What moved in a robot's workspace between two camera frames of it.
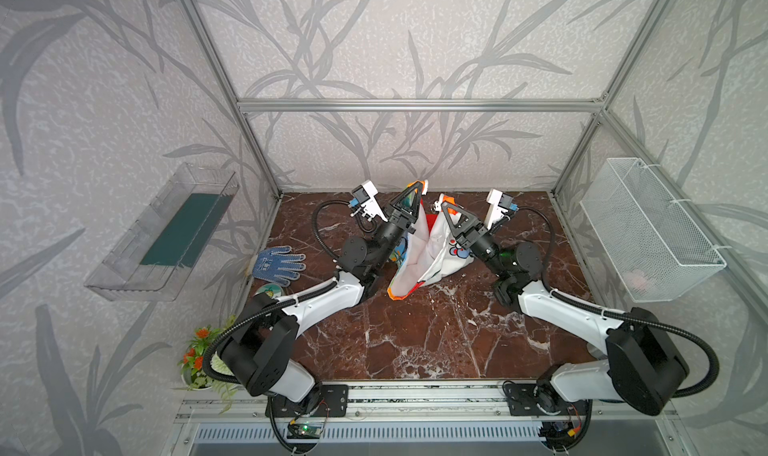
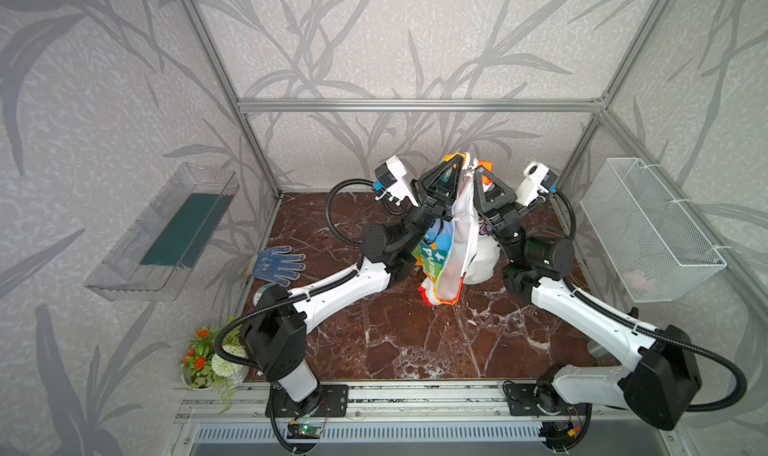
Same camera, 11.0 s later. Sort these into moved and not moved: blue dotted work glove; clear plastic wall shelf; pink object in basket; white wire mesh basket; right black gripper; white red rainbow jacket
Moved: white red rainbow jacket; right black gripper
Not moved: blue dotted work glove; pink object in basket; white wire mesh basket; clear plastic wall shelf
